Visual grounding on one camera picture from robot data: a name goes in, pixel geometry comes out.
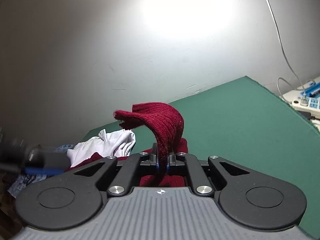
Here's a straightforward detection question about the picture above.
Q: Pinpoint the dark red knit sweater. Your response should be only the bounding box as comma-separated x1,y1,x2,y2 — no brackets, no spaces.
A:
67,102,188,187

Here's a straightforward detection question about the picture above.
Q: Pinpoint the white crumpled cloth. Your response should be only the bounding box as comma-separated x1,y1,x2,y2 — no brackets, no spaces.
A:
67,129,136,168

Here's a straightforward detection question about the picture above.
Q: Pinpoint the white power strip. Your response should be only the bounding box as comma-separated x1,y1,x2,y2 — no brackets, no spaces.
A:
280,77,319,119

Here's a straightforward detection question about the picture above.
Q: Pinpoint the blue white patterned cloth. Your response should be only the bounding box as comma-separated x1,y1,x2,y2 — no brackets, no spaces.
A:
8,144,74,198

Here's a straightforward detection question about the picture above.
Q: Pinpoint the blue plastic tray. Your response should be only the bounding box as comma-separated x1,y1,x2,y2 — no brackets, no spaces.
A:
300,81,320,109

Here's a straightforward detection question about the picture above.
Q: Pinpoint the grey white cable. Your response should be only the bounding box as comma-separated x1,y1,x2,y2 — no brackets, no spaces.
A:
257,0,311,106

